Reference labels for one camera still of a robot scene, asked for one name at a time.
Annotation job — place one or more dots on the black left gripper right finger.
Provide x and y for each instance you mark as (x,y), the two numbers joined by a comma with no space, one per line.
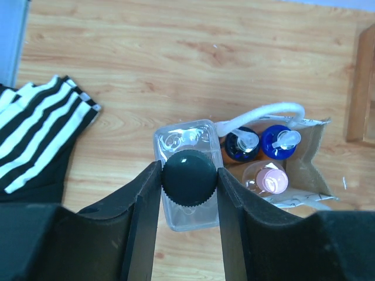
(263,242)

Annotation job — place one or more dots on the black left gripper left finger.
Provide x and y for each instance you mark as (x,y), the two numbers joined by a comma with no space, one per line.
(112,239)

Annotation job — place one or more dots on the clear bottle pink cap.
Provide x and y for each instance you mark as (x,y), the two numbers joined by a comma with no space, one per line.
(265,178)

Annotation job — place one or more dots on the clear bottle dark cap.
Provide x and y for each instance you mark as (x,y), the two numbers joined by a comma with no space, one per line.
(190,156)

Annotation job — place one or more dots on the dark blue pump bottle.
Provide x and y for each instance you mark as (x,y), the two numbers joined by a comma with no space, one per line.
(240,149)

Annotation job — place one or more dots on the black white striped cloth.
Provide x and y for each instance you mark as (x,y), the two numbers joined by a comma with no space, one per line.
(40,125)

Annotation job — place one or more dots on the printed canvas tote bag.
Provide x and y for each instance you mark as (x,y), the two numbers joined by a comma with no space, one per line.
(308,186)

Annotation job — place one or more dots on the bright blue pump bottle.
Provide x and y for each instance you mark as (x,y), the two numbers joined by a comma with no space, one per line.
(279,142)

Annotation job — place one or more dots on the wooden divided tray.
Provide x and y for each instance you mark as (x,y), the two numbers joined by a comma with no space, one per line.
(360,125)

